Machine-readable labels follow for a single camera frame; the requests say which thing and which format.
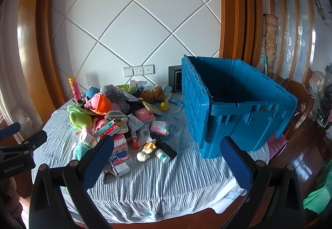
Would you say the white bottle green label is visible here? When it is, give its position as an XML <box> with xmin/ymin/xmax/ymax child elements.
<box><xmin>155</xmin><ymin>148</ymin><xmax>171</xmax><ymax>164</ymax></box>

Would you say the pink teal pad pack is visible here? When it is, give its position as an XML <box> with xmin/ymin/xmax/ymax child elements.
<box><xmin>150</xmin><ymin>120</ymin><xmax>170</xmax><ymax>137</ymax></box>

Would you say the black plastic-wrapped roll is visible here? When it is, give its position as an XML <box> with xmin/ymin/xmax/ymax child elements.
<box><xmin>150</xmin><ymin>132</ymin><xmax>177</xmax><ymax>159</ymax></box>

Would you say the orange plastic toy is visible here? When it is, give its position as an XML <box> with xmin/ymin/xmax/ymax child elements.
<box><xmin>84</xmin><ymin>93</ymin><xmax>112</xmax><ymax>115</ymax></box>

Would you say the grey plush toy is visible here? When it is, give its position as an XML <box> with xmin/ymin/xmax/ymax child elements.
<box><xmin>101</xmin><ymin>84</ymin><xmax>130</xmax><ymax>113</ymax></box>

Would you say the wooden frosted glass partition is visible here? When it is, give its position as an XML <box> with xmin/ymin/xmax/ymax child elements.
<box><xmin>265</xmin><ymin>0</ymin><xmax>315</xmax><ymax>84</ymax></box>

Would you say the white teal red medicine box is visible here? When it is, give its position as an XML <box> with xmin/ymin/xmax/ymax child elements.
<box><xmin>97</xmin><ymin>120</ymin><xmax>122</xmax><ymax>138</ymax></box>

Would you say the wooden chair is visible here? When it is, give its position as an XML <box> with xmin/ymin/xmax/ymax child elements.
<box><xmin>270</xmin><ymin>73</ymin><xmax>315</xmax><ymax>141</ymax></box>

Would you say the green cloth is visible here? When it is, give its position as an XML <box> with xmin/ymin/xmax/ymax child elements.
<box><xmin>303</xmin><ymin>185</ymin><xmax>332</xmax><ymax>215</ymax></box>

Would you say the blue plastic toy strap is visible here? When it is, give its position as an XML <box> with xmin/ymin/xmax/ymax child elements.
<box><xmin>165</xmin><ymin>86</ymin><xmax>185</xmax><ymax>108</ymax></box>

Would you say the brown teddy bear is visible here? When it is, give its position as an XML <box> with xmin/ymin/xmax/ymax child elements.
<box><xmin>140</xmin><ymin>85</ymin><xmax>166</xmax><ymax>103</ymax></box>

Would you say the teal plush toy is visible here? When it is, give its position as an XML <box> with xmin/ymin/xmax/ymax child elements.
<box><xmin>73</xmin><ymin>142</ymin><xmax>92</xmax><ymax>160</ymax></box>

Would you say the clear box blue red label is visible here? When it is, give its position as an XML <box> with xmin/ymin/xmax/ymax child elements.
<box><xmin>109</xmin><ymin>151</ymin><xmax>130</xmax><ymax>166</ymax></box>

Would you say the red white tissue pack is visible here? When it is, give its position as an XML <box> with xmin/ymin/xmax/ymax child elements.
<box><xmin>111</xmin><ymin>133</ymin><xmax>129</xmax><ymax>153</ymax></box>

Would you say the yellow red snack can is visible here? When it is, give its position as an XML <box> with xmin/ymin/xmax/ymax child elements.
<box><xmin>68</xmin><ymin>76</ymin><xmax>81</xmax><ymax>102</ymax></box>

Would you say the wooden wall frame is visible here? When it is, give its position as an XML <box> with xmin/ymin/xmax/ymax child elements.
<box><xmin>217</xmin><ymin>0</ymin><xmax>264</xmax><ymax>69</ymax></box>
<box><xmin>17</xmin><ymin>0</ymin><xmax>69</xmax><ymax>110</ymax></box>

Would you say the pink seat cushion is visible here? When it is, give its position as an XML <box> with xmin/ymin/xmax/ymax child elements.
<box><xmin>267</xmin><ymin>134</ymin><xmax>288</xmax><ymax>159</ymax></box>

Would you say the yellow white plush toy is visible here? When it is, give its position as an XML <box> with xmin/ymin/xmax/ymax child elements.
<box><xmin>137</xmin><ymin>139</ymin><xmax>157</xmax><ymax>162</ymax></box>

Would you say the blue plastic crate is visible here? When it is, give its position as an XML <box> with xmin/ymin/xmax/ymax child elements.
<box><xmin>181</xmin><ymin>54</ymin><xmax>298</xmax><ymax>159</ymax></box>

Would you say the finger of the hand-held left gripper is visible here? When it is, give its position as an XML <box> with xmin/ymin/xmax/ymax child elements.
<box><xmin>21</xmin><ymin>130</ymin><xmax>48</xmax><ymax>149</ymax></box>
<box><xmin>0</xmin><ymin>122</ymin><xmax>21</xmax><ymax>139</ymax></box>

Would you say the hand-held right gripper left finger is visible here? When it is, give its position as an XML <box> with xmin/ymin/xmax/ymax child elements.
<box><xmin>30</xmin><ymin>136</ymin><xmax>115</xmax><ymax>229</ymax></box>

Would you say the pink tissue pack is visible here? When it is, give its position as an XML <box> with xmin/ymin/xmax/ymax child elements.
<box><xmin>135</xmin><ymin>108</ymin><xmax>156</xmax><ymax>123</ymax></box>

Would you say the black safe box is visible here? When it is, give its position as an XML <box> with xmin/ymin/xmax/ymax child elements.
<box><xmin>168</xmin><ymin>65</ymin><xmax>183</xmax><ymax>93</ymax></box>

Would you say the white medicine bottle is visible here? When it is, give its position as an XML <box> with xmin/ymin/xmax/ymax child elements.
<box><xmin>79</xmin><ymin>130</ymin><xmax>98</xmax><ymax>148</ymax></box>

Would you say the patterned bag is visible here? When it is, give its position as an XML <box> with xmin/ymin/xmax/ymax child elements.
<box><xmin>310</xmin><ymin>71</ymin><xmax>326</xmax><ymax>94</ymax></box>

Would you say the tan tape roll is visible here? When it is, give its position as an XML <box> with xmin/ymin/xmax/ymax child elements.
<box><xmin>104</xmin><ymin>110</ymin><xmax>127</xmax><ymax>122</ymax></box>

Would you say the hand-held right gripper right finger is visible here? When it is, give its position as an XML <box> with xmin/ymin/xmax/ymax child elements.
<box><xmin>220</xmin><ymin>136</ymin><xmax>304</xmax><ymax>229</ymax></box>

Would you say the rolled patterned carpet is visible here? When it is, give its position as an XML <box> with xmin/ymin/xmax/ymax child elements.
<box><xmin>257</xmin><ymin>13</ymin><xmax>278</xmax><ymax>74</ymax></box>

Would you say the white wall socket panel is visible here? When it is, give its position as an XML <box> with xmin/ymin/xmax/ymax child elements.
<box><xmin>123</xmin><ymin>64</ymin><xmax>155</xmax><ymax>77</ymax></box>

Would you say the pale yellow card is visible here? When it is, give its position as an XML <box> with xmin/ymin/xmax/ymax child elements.
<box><xmin>141</xmin><ymin>100</ymin><xmax>164</xmax><ymax>116</ymax></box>

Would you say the white blue wipes pack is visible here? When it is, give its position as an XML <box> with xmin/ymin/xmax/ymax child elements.
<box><xmin>136</xmin><ymin>125</ymin><xmax>152</xmax><ymax>145</ymax></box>
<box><xmin>127</xmin><ymin>113</ymin><xmax>145</xmax><ymax>131</ymax></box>

